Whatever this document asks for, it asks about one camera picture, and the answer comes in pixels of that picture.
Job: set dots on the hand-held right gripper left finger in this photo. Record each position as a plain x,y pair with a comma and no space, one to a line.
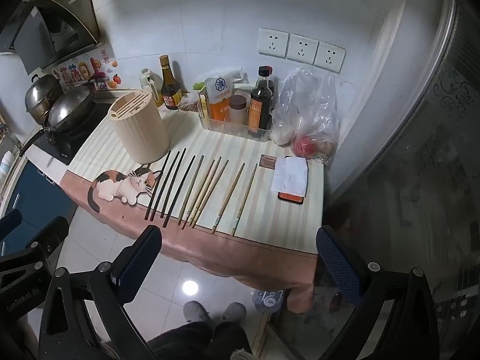
140,258

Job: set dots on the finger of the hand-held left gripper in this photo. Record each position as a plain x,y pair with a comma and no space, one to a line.
54,234
8,223

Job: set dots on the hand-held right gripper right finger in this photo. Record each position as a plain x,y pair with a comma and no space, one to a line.
337,262

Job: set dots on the dark wooden chopstick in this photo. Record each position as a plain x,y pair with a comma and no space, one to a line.
191,190
173,183
157,185
179,191
164,186

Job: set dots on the light bamboo chopstick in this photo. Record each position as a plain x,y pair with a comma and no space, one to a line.
228,198
244,200
198,194
210,193
204,190

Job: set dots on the beige ribbed utensil holder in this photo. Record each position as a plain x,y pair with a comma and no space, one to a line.
140,131

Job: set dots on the blue cabinet door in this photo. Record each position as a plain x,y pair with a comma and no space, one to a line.
33,202

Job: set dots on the white plastic bottle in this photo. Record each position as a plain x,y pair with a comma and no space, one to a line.
5,165

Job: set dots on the grey slipper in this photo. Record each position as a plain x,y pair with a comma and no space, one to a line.
195,311
234,311

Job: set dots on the blue bear print bag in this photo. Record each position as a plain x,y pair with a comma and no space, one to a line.
268,300

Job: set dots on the phone with orange case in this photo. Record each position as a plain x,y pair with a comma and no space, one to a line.
288,197

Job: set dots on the striped cat print tablecloth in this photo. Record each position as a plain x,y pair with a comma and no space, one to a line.
262,217

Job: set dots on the black induction cooker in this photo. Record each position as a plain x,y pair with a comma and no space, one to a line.
75,138

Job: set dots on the white paper sheet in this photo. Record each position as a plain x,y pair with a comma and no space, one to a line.
290,175

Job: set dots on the person's legs in dark trousers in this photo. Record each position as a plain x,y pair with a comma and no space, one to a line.
198,341

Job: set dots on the red tomato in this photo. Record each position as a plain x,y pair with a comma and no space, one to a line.
307,146

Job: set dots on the small brown card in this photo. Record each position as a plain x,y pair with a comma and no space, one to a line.
268,163

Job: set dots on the wok with steel lid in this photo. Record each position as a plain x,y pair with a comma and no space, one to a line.
71,107

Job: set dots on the patterned glass sliding door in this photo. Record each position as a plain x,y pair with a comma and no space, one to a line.
412,157

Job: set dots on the steel pot with lid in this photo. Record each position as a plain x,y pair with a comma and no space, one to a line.
39,95

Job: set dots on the white round food item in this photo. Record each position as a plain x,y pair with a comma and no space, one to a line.
281,135

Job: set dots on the clear bag of dried food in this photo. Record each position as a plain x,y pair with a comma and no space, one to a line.
189,107

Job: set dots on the clear plastic organizer box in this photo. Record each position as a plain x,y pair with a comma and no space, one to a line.
232,127

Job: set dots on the clear plastic bag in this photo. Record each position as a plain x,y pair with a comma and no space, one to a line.
307,101

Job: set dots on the yellow seasoning box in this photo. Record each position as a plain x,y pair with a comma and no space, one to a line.
203,105

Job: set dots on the dark sauce bottle yellow label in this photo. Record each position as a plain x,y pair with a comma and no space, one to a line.
170,90

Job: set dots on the orange box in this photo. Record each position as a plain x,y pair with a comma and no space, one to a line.
260,105

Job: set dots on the brown lidded jar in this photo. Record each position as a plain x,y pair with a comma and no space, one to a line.
237,110

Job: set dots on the orange and white seasoning packet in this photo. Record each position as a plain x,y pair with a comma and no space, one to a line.
220,99

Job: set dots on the white plastic bag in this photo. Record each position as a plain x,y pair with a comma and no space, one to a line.
238,77

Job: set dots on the range hood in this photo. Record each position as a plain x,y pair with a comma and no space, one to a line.
56,18

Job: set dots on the colourful wall stickers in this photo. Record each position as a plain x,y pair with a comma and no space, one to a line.
80,71

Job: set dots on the white wall socket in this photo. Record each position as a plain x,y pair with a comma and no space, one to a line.
330,57
302,48
273,42

